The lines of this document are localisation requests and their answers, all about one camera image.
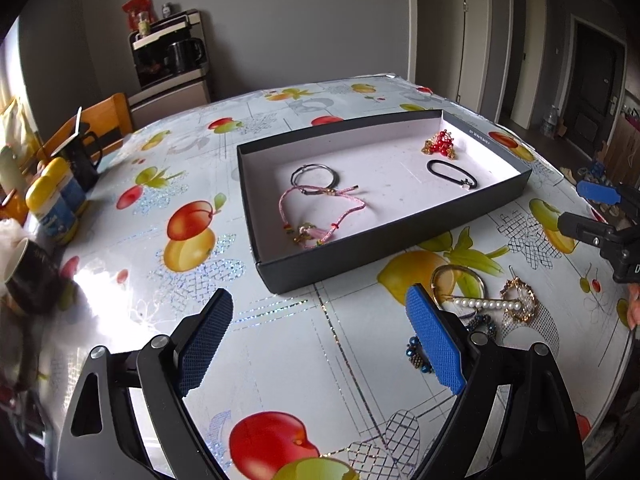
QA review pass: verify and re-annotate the wooden chair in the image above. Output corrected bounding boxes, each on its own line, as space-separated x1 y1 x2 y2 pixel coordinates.
36 93 134 162

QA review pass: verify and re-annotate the person's right hand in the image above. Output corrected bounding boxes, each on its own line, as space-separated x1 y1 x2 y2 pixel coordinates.
626 283 640 330

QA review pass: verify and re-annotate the yellow lid bottle rear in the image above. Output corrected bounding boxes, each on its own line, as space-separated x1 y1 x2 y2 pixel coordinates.
42 157 88 217

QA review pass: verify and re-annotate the fruit pattern tablecloth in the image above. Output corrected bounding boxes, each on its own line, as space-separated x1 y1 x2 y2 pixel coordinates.
37 75 636 479

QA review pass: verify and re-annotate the grey cabinet under coffee machine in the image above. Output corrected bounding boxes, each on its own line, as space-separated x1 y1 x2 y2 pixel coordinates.
129 79 210 129

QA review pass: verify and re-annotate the pink braided cord bracelet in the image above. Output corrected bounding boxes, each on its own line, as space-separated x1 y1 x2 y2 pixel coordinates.
278 183 368 252

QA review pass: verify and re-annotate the dark round cup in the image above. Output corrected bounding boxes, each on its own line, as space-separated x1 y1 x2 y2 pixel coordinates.
3 237 63 315

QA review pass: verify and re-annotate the yellow lid bottle front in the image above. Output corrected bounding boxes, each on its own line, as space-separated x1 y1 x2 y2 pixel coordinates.
25 176 79 245

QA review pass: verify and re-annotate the dark blue beaded bracelet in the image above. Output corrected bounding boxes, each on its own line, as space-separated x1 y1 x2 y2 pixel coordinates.
404 311 499 375

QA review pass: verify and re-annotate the black jewelry box tray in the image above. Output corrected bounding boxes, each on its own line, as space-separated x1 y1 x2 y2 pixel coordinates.
236 108 532 294

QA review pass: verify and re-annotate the black mug with spoon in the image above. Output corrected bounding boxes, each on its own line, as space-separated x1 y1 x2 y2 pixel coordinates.
52 107 103 192

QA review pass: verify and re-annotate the yellow lid bottle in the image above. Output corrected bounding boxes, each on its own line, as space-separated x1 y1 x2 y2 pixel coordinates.
42 157 88 217
25 176 79 245

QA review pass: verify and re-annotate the red bead gold charm jewelry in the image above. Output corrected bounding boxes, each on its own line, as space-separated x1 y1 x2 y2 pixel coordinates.
421 129 457 159

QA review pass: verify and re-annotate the black hair tie with charm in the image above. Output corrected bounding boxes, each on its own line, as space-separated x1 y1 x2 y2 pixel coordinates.
425 158 478 191

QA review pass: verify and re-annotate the silver bangle pair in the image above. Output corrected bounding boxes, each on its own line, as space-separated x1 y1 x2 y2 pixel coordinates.
290 162 340 188

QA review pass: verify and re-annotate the pearl hair clip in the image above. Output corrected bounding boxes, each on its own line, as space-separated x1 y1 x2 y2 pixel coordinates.
444 296 524 313

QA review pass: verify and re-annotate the gold wire bangle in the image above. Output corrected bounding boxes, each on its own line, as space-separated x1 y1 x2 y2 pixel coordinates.
430 263 486 311

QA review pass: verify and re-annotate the black coffee machine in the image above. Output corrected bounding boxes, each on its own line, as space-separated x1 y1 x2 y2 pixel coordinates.
128 10 208 90

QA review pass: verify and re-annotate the red snack bag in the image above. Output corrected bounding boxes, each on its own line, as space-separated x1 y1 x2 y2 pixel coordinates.
122 0 157 32

